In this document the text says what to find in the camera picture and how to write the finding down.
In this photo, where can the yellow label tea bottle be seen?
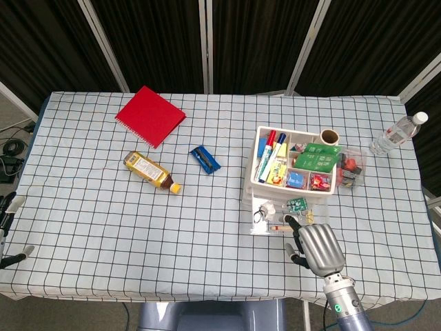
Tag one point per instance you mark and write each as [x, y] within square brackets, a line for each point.
[146, 169]

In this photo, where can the yellow sticky note pad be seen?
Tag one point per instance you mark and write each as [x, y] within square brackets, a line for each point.
[283, 151]

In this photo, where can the clear water bottle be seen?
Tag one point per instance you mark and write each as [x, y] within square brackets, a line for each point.
[396, 132]

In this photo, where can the small white plastic piece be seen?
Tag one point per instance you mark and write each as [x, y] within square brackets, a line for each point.
[269, 210]

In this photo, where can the brown cardboard tape core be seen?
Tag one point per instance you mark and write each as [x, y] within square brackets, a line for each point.
[329, 142]

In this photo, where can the yellow binder clip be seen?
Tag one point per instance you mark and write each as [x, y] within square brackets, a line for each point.
[310, 217]

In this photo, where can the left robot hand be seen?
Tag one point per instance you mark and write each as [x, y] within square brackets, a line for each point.
[15, 203]

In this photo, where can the red candy packet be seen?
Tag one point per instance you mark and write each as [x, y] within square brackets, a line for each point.
[320, 182]

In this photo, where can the white organizer box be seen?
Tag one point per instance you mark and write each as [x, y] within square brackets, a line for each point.
[275, 188]

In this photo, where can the black power adapter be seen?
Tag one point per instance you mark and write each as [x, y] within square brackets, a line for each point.
[8, 169]

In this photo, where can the black folding partition screen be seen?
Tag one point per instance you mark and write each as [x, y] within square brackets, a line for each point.
[155, 41]

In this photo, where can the blue-capped whiteboard marker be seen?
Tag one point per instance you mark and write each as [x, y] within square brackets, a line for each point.
[277, 146]

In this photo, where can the green tea packet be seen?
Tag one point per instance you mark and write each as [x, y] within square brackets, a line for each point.
[317, 158]

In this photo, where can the blue wrapped packet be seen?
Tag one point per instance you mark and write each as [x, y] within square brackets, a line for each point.
[296, 179]

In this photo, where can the clear container with red items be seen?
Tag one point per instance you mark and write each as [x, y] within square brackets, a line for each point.
[351, 169]

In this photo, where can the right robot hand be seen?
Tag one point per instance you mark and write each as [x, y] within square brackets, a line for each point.
[320, 248]

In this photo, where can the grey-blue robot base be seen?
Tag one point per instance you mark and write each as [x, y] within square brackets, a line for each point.
[213, 317]

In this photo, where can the red spiral notebook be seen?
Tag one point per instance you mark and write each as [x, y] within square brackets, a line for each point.
[148, 115]

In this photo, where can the wooden stick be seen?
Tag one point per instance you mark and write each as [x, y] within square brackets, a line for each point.
[280, 229]

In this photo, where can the yellow packet with lion sticker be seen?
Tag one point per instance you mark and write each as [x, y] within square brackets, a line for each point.
[277, 172]

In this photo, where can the checkered light blue tablecloth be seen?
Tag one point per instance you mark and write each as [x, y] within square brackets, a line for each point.
[103, 224]

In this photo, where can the clear plastic drawer with toys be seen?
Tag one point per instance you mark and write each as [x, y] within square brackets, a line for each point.
[256, 225]

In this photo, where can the red-capped whiteboard marker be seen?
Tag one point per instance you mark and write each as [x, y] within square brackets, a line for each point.
[267, 158]

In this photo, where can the white table leg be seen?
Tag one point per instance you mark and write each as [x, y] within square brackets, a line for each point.
[306, 317]

